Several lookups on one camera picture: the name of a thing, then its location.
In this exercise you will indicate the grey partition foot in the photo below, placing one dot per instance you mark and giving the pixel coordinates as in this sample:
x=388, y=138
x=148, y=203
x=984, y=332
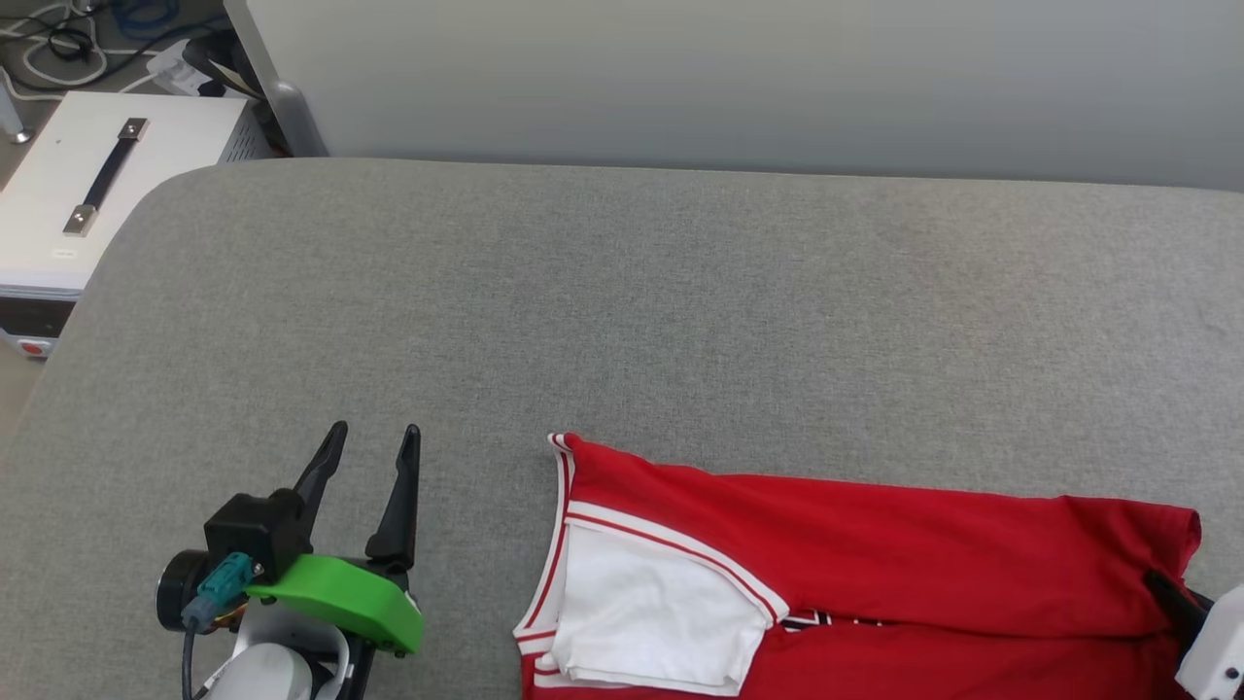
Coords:
x=292, y=117

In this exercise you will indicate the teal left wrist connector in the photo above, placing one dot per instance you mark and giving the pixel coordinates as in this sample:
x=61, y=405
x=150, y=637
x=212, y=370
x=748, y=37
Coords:
x=219, y=588

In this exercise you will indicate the white partition panel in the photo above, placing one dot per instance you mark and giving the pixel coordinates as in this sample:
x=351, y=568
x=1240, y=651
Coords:
x=729, y=87

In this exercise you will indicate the red box button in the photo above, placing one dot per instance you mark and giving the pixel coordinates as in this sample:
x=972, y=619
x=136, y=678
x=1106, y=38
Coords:
x=33, y=346

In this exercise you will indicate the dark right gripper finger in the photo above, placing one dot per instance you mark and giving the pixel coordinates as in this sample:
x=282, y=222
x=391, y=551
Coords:
x=1181, y=605

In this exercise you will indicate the white power strip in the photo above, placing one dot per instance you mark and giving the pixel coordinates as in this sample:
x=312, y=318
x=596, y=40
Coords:
x=175, y=68

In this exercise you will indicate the metal stand leg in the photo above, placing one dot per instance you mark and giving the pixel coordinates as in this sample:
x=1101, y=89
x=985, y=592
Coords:
x=12, y=117

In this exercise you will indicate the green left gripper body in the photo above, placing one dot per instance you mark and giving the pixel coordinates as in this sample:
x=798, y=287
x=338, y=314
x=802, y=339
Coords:
x=340, y=593

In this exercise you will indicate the red and white jersey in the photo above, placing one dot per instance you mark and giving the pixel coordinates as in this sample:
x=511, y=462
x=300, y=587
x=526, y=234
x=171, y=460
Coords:
x=923, y=554

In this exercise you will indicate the white equipment box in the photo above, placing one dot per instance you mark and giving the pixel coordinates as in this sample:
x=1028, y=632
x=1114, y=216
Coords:
x=49, y=194

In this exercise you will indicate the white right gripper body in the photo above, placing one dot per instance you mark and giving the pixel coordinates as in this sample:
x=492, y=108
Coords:
x=1220, y=651

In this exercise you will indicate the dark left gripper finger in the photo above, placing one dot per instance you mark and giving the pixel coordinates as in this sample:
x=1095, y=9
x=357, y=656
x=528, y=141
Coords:
x=398, y=525
x=321, y=486

